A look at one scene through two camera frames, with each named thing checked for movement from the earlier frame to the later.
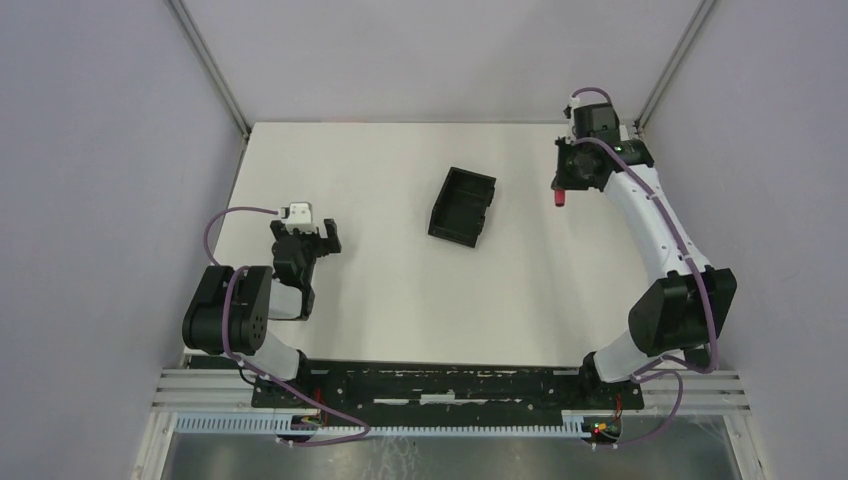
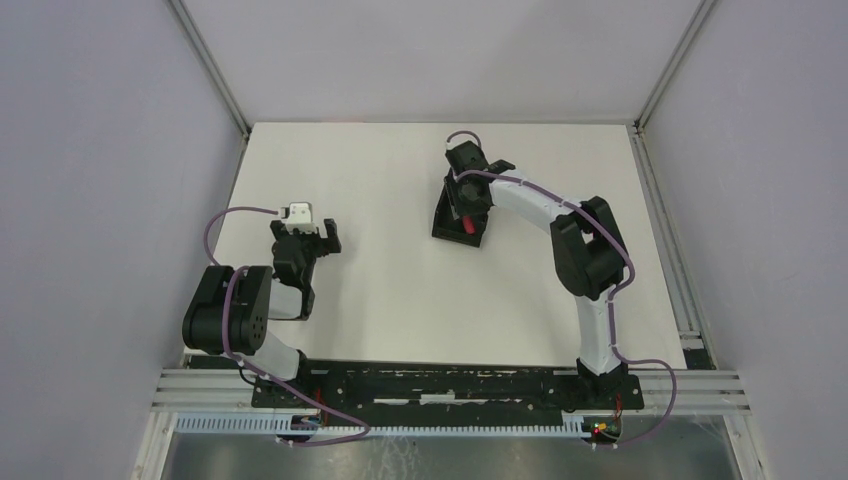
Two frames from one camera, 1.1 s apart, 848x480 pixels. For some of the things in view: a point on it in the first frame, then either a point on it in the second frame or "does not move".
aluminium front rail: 663,390 does not move
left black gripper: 307,240 does not move
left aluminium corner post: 211,66 does not move
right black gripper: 569,175 → 457,225
